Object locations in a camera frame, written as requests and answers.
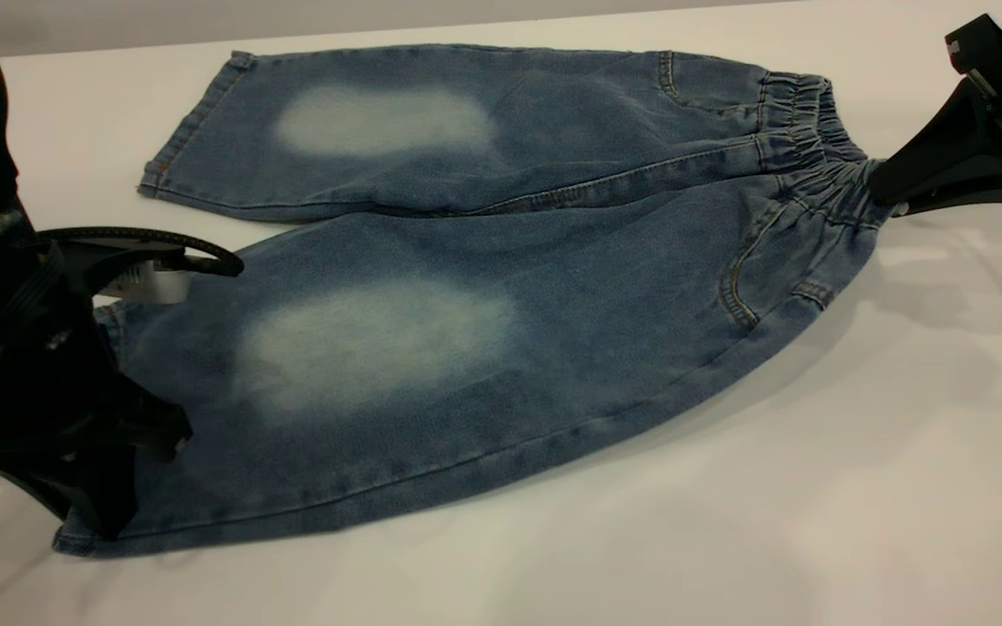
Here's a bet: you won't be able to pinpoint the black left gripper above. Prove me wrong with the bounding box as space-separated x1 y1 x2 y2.
0 239 195 542

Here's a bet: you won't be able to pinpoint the blue denim pants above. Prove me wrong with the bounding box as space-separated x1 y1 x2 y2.
52 43 895 559

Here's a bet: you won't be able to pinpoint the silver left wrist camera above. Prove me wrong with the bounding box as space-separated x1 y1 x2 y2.
104 259 196 307

